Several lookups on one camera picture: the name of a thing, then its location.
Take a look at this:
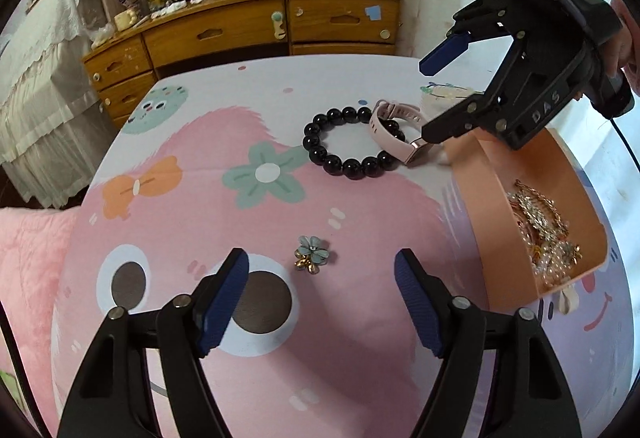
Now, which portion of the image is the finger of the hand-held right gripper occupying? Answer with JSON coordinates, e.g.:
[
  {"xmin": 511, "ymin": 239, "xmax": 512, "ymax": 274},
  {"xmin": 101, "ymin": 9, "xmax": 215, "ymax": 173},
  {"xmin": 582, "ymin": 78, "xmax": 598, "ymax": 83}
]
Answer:
[
  {"xmin": 421, "ymin": 35, "xmax": 526, "ymax": 146},
  {"xmin": 419, "ymin": 0, "xmax": 526, "ymax": 75}
]

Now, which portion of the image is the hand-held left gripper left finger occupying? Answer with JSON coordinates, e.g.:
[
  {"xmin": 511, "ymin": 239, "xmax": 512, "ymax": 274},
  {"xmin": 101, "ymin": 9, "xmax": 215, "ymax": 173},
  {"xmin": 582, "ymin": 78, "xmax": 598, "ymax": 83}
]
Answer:
[{"xmin": 57, "ymin": 248, "xmax": 250, "ymax": 438}]

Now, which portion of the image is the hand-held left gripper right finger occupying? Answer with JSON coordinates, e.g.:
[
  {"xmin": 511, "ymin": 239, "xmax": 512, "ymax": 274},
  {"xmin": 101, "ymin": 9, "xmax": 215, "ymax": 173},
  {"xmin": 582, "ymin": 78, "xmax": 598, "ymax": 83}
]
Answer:
[{"xmin": 394, "ymin": 248, "xmax": 583, "ymax": 438}]

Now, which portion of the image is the pink smartwatch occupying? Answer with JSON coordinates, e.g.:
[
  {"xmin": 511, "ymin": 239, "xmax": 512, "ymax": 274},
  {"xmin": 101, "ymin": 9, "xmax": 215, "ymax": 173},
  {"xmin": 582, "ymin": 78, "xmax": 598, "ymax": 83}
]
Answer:
[{"xmin": 369, "ymin": 100, "xmax": 432, "ymax": 166}]

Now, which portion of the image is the orange plastic tray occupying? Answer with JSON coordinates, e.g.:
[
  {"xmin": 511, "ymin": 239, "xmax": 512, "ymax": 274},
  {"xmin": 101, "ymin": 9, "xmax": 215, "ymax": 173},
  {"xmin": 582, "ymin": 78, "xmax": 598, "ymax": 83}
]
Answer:
[{"xmin": 445, "ymin": 125, "xmax": 608, "ymax": 314}]

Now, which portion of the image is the flower brooch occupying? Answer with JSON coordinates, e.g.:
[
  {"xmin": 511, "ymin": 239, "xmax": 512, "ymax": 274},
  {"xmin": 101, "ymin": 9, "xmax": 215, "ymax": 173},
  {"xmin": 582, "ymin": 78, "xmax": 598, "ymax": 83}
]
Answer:
[{"xmin": 292, "ymin": 235, "xmax": 332, "ymax": 275}]

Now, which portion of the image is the gold leaf necklace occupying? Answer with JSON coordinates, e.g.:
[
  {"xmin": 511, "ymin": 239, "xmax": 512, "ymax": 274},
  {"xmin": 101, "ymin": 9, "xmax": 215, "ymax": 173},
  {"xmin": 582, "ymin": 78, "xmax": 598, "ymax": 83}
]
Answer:
[{"xmin": 507, "ymin": 180, "xmax": 571, "ymax": 239}]

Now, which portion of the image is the pearl necklace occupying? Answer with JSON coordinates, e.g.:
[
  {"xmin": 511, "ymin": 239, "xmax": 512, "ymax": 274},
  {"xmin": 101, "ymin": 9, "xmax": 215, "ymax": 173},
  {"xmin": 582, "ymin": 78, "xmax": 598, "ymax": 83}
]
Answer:
[{"xmin": 525, "ymin": 233, "xmax": 583, "ymax": 290}]

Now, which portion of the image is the person's right hand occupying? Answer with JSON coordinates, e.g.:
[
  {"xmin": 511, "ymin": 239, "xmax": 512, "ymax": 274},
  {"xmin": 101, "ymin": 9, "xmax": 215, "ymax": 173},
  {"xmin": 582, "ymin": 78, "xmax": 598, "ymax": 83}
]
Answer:
[{"xmin": 610, "ymin": 0, "xmax": 640, "ymax": 100}]

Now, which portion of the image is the cartoon printed tablecloth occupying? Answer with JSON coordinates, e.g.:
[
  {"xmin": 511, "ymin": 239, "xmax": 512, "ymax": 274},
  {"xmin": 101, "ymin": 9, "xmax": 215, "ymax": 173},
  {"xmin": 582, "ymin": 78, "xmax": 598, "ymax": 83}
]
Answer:
[{"xmin": 50, "ymin": 53, "xmax": 631, "ymax": 438}]

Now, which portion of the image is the pink blanket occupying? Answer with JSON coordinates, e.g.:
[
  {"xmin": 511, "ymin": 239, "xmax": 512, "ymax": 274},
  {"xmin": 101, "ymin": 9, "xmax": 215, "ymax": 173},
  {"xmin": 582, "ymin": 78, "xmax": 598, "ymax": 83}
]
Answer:
[{"xmin": 0, "ymin": 205, "xmax": 81, "ymax": 419}]

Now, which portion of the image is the wooden desk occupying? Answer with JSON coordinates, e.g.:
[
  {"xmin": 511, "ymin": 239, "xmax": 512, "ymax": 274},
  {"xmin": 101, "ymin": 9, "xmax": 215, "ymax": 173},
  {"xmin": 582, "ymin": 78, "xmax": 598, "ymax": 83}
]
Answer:
[{"xmin": 82, "ymin": 0, "xmax": 405, "ymax": 129}]

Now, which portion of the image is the white lace cover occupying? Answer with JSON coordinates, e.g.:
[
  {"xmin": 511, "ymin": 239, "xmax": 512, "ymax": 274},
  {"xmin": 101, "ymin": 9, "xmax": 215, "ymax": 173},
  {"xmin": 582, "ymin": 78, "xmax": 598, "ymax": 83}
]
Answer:
[{"xmin": 0, "ymin": 0, "xmax": 121, "ymax": 209}]

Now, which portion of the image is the clear plastic bag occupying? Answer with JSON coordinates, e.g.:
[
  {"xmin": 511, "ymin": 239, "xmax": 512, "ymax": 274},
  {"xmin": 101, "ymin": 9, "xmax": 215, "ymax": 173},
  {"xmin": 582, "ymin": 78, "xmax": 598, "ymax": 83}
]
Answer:
[{"xmin": 90, "ymin": 25, "xmax": 118, "ymax": 49}]

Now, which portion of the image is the black cable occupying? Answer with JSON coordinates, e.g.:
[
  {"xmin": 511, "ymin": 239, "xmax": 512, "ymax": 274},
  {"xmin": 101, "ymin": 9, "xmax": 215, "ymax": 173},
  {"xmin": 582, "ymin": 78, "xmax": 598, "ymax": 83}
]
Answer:
[{"xmin": 610, "ymin": 117, "xmax": 640, "ymax": 168}]

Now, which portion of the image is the black bead bracelet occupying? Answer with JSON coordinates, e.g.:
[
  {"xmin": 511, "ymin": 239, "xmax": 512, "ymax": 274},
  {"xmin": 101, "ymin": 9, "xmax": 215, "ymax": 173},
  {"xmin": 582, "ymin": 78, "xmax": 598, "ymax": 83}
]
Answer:
[{"xmin": 303, "ymin": 105, "xmax": 407, "ymax": 180}]

